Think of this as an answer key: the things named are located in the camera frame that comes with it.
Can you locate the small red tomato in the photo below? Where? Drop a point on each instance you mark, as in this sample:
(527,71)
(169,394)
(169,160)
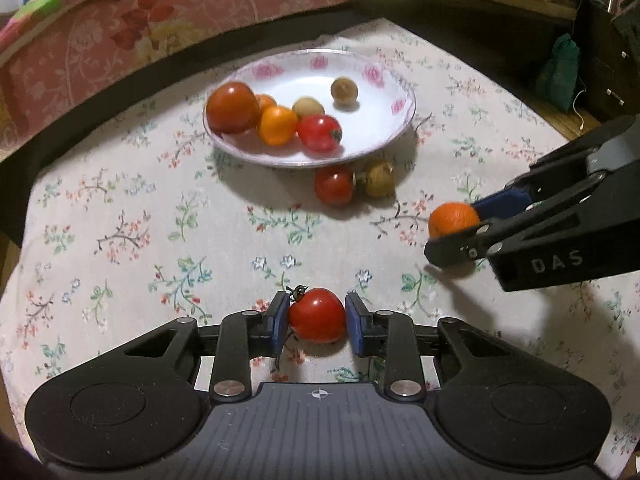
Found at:
(316,315)
(334,185)

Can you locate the white floral porcelain plate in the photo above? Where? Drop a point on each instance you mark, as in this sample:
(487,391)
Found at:
(385,107)

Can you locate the orange tangerine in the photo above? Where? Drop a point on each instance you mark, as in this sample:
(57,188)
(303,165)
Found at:
(451,218)
(277,126)

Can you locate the small tangerine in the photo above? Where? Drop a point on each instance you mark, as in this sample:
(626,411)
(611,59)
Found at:
(265,101)

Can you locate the large dark red tomato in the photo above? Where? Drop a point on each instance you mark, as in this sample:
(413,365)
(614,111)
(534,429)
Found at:
(232,108)

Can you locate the green cloth bag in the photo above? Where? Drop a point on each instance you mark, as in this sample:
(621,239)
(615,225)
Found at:
(557,82)

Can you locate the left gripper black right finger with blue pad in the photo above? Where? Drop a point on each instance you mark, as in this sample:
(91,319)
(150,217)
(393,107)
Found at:
(389,336)

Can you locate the brown longan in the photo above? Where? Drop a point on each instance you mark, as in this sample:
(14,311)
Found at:
(344,92)
(378,180)
(307,106)

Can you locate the floral white tablecloth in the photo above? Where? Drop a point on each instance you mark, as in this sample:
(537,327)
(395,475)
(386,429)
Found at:
(146,221)

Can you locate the oval red tomato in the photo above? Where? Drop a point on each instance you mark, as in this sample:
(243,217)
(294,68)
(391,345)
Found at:
(320,133)

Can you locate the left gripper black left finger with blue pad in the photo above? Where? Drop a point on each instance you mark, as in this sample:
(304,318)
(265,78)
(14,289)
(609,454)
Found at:
(244,336)

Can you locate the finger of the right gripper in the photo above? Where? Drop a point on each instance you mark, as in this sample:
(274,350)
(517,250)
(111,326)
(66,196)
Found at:
(550,185)
(474,243)

